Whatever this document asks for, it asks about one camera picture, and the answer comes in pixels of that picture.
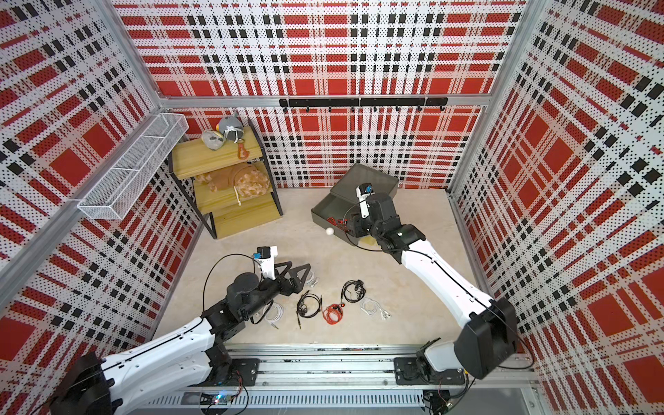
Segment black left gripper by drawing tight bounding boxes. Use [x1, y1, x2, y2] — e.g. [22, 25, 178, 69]
[243, 260, 311, 319]

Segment red earphones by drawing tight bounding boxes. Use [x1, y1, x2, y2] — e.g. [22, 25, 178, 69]
[327, 217, 349, 232]
[322, 304, 345, 325]

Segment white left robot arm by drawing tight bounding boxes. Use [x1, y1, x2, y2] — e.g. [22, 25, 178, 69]
[48, 261, 311, 414]

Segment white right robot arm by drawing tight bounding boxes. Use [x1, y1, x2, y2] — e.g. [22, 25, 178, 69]
[342, 183, 519, 380]

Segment white earphones top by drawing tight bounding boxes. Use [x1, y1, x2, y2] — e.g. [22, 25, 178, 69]
[305, 274, 318, 288]

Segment white earphones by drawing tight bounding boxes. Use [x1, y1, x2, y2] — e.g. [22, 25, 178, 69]
[263, 302, 284, 329]
[361, 297, 392, 321]
[305, 274, 318, 288]

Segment yellow bottom drawer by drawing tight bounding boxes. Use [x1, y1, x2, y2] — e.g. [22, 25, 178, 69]
[361, 236, 377, 247]

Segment black earphones centre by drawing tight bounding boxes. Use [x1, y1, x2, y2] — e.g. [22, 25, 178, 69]
[296, 290, 323, 328]

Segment black earphones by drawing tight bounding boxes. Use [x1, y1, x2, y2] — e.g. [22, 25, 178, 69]
[296, 290, 323, 328]
[341, 279, 367, 304]

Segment white earphones left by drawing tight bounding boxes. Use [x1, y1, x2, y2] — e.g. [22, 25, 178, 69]
[263, 302, 284, 329]

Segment black earphones right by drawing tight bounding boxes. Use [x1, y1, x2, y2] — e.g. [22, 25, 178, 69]
[341, 279, 367, 304]

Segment three-tier plastic drawer cabinet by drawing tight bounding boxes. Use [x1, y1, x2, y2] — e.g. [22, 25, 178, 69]
[310, 163, 400, 247]

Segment white earphones right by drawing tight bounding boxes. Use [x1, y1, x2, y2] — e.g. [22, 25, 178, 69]
[361, 297, 392, 321]

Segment brown plush toy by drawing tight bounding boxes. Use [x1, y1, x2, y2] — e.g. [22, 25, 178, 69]
[195, 163, 271, 200]

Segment wooden three-tier shelf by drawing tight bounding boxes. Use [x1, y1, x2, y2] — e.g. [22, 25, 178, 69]
[168, 116, 284, 240]

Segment orange carabiner clip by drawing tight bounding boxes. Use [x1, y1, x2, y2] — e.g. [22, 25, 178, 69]
[237, 142, 250, 160]

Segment green circuit board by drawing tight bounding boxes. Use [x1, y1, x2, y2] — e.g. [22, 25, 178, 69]
[200, 394, 234, 407]

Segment white grey plush toy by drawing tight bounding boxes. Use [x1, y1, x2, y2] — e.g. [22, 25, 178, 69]
[201, 130, 226, 150]

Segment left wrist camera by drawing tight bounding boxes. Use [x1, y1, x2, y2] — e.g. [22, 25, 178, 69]
[253, 246, 278, 280]

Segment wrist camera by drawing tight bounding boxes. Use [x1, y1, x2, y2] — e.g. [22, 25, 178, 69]
[253, 246, 278, 280]
[356, 183, 374, 218]

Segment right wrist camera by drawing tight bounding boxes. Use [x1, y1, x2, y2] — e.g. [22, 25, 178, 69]
[356, 183, 374, 218]

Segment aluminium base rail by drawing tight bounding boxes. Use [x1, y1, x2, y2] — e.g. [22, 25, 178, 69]
[132, 345, 547, 414]

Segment black wall hook rail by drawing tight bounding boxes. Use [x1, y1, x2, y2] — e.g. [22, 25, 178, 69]
[278, 97, 450, 111]

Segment white wire mesh basket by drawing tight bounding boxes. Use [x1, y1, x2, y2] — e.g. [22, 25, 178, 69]
[77, 112, 188, 221]

